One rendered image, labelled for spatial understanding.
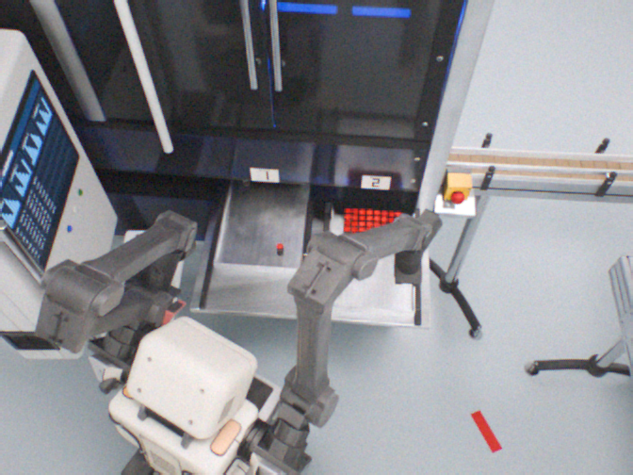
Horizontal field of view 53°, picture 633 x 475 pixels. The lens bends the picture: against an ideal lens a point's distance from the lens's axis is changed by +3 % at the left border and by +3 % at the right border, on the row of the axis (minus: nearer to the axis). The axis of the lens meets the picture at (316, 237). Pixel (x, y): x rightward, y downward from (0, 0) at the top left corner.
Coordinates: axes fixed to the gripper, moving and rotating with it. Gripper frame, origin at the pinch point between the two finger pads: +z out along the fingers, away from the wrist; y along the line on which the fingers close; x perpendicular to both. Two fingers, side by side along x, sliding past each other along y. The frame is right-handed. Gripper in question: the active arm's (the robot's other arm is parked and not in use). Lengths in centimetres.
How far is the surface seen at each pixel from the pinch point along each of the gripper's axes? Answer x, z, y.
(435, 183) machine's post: -9.1, 7.4, 37.1
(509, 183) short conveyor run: -34, 20, 48
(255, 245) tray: 45, 20, 19
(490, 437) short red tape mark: -43, 110, -11
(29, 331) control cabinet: 96, 5, -19
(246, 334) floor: 60, 108, 23
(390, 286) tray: 2.5, 21.3, 8.7
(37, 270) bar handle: 82, -25, -16
